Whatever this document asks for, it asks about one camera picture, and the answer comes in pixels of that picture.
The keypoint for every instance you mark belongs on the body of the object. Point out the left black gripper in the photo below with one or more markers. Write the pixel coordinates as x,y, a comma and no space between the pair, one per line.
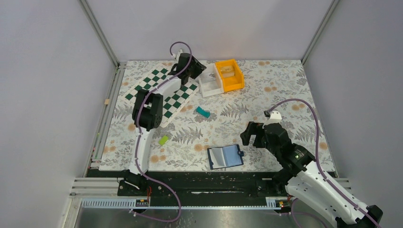
199,68

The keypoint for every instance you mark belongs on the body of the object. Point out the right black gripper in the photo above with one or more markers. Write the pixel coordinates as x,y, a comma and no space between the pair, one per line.
253,128

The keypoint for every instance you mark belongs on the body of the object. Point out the navy blue card holder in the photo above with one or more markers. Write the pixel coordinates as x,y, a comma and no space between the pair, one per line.
225,157

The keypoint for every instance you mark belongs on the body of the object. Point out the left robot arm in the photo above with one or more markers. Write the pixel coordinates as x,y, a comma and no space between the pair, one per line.
157,97

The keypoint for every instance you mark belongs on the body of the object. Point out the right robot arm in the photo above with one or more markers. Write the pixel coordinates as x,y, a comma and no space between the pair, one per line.
303,179

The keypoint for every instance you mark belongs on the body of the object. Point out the white plastic bin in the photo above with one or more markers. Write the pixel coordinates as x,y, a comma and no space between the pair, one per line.
214,87

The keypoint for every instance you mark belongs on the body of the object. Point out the wooden block in orange bin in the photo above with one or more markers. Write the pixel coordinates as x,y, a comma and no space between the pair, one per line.
227,71

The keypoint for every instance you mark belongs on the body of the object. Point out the orange plastic bin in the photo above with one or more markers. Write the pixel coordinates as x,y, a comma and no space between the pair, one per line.
231,83

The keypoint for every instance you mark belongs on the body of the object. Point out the green white chessboard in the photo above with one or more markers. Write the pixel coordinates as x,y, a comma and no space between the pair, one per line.
172,104

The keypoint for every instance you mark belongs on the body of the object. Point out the teal block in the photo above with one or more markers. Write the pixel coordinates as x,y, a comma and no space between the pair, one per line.
203,112

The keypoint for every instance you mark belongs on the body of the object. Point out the floral table mat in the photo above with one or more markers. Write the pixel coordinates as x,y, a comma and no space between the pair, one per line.
191,134

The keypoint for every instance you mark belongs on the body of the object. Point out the lime green block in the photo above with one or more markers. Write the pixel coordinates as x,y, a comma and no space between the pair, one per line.
163,140

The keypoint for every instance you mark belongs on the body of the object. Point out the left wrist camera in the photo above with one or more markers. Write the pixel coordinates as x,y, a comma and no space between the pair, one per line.
176,56

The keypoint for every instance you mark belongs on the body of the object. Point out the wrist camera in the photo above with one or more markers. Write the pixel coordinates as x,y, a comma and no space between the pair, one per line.
273,117
176,56

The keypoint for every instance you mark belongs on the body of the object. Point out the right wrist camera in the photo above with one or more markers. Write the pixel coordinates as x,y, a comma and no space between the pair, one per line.
273,117

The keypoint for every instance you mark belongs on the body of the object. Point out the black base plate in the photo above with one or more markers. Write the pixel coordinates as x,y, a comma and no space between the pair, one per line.
203,188

